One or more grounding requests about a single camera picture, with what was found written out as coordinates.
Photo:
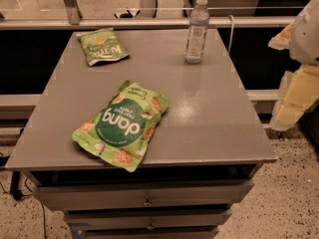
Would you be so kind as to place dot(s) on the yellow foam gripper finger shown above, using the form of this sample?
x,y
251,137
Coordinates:
x,y
298,92
281,40

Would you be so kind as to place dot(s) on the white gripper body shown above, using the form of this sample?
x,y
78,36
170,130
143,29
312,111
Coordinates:
x,y
307,37

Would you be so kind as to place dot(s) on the green Kettle jalapeno chip bag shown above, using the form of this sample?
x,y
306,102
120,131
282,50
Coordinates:
x,y
102,46

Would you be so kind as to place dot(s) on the green Dang rice chips bag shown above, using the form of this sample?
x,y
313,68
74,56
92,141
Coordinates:
x,y
120,133

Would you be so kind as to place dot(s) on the clear plastic water bottle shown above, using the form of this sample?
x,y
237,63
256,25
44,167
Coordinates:
x,y
197,29

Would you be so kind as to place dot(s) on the grey metal railing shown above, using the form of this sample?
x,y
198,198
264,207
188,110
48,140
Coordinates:
x,y
125,14

